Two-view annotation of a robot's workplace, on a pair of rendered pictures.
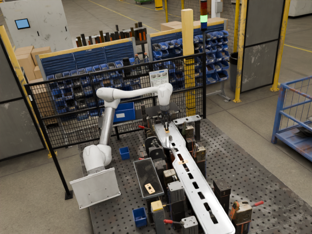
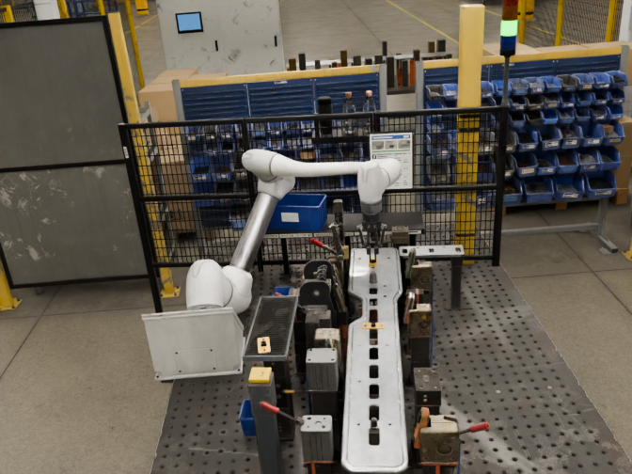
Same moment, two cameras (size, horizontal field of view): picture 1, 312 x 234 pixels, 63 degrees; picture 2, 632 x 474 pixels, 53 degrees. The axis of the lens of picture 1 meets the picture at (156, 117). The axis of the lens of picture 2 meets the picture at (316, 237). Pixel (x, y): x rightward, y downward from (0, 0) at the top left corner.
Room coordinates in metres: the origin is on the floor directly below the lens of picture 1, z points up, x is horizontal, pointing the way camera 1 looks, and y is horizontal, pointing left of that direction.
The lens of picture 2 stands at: (-0.38, -0.59, 2.32)
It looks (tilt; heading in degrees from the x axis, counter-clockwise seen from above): 25 degrees down; 17
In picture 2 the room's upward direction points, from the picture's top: 4 degrees counter-clockwise
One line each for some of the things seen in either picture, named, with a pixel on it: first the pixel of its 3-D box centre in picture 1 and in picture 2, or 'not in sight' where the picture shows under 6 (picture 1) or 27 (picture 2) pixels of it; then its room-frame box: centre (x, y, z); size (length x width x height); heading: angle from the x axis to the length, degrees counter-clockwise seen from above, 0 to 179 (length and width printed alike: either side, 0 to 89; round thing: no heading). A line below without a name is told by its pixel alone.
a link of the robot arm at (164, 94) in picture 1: (164, 94); (371, 180); (2.07, -0.09, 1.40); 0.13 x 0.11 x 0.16; 164
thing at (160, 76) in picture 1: (159, 82); (391, 161); (2.62, -0.08, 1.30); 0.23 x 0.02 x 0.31; 101
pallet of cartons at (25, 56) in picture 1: (39, 72); (196, 125); (5.98, 2.68, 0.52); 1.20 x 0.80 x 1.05; 15
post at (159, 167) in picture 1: (162, 185); (316, 364); (1.47, 0.01, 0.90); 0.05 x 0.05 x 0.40; 11
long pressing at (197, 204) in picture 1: (184, 163); (375, 330); (1.59, -0.19, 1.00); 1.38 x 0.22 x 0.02; 11
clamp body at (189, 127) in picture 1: (189, 141); (421, 298); (2.04, -0.30, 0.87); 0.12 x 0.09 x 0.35; 101
